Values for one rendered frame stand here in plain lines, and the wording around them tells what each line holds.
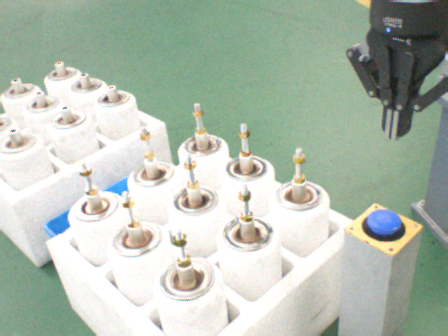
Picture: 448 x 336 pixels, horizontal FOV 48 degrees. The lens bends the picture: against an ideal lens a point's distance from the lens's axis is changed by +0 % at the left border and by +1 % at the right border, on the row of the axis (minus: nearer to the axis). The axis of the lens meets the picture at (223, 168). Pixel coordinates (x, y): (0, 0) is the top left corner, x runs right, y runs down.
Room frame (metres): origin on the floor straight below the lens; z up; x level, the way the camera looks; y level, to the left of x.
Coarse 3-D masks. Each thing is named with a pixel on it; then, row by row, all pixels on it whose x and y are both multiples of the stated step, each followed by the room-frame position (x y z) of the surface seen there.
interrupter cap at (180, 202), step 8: (184, 192) 0.66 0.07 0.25; (208, 192) 0.65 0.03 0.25; (176, 200) 0.64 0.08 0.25; (184, 200) 0.64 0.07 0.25; (208, 200) 0.63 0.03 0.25; (216, 200) 0.63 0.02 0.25; (176, 208) 0.62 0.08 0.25; (184, 208) 0.62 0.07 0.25; (192, 208) 0.62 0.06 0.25; (200, 208) 0.61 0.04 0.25; (208, 208) 0.61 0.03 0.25
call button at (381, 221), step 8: (368, 216) 0.47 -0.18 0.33; (376, 216) 0.47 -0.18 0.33; (384, 216) 0.46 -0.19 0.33; (392, 216) 0.46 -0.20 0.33; (368, 224) 0.46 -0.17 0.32; (376, 224) 0.45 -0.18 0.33; (384, 224) 0.45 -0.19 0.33; (392, 224) 0.45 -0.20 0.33; (400, 224) 0.45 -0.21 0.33; (376, 232) 0.45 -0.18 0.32; (384, 232) 0.44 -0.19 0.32; (392, 232) 0.44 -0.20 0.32
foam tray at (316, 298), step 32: (64, 256) 0.62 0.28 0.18; (288, 256) 0.56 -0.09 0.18; (320, 256) 0.55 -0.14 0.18; (64, 288) 0.66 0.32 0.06; (96, 288) 0.54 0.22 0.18; (288, 288) 0.50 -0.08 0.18; (320, 288) 0.54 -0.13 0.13; (96, 320) 0.57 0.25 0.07; (128, 320) 0.47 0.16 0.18; (160, 320) 0.49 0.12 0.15; (256, 320) 0.45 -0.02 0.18; (288, 320) 0.49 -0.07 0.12; (320, 320) 0.54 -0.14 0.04
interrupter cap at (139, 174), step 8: (136, 168) 0.75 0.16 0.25; (144, 168) 0.74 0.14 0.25; (160, 168) 0.74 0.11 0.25; (168, 168) 0.74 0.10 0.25; (136, 176) 0.72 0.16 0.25; (144, 176) 0.72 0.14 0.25; (160, 176) 0.72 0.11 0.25; (168, 176) 0.71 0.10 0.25; (136, 184) 0.70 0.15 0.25; (144, 184) 0.69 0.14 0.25; (152, 184) 0.69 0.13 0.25; (160, 184) 0.69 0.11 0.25
